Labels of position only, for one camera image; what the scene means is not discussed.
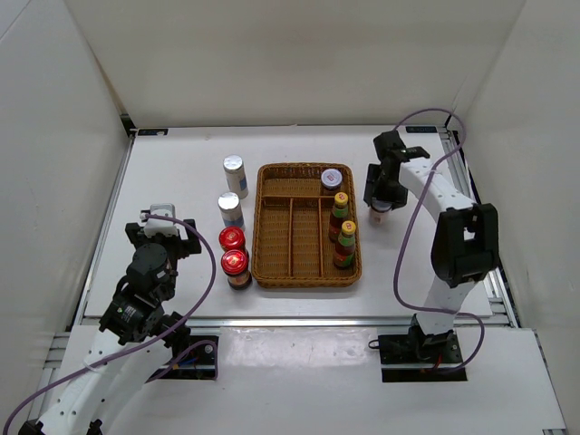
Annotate white-lid paste jar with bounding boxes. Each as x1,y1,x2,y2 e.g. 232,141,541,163
321,168,343,196
369,201,392,226

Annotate yellow-cap sauce bottle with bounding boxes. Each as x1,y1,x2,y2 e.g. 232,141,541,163
333,220,356,269
328,192,349,242

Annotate red-lid sauce jar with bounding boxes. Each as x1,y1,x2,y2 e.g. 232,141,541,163
218,226,247,252
220,249,252,290

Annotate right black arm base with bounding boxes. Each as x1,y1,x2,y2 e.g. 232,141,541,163
368,331,468,383

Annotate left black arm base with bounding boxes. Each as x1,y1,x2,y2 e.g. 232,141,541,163
150,328,219,381

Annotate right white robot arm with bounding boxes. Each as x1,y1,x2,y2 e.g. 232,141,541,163
363,130,499,363

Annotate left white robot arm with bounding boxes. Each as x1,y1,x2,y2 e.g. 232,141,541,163
19,210,210,434

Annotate right dark table label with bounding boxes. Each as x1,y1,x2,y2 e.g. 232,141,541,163
405,126,438,134

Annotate dark table label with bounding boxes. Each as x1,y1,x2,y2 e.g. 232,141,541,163
405,126,438,134
137,129,169,137

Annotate near silver-lid spice jar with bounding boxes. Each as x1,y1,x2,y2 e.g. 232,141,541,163
217,191,245,229

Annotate silver-lid spice jar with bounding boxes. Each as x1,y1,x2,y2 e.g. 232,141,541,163
223,154,248,199
217,191,245,229

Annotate far silver-lid spice jar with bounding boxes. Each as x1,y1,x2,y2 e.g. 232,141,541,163
223,154,248,199

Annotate brown wicker divided basket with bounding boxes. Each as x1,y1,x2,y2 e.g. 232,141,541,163
251,162,362,289

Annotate left dark table label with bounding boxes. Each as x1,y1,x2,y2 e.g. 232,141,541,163
137,129,169,137

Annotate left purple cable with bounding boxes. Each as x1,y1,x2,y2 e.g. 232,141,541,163
0,216,219,435

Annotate purple cable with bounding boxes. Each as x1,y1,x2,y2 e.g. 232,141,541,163
0,216,219,435
391,107,486,375

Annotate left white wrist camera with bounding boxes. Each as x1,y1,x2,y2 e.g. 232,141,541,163
140,203,179,238

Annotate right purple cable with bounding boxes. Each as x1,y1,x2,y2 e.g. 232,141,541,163
391,107,486,375

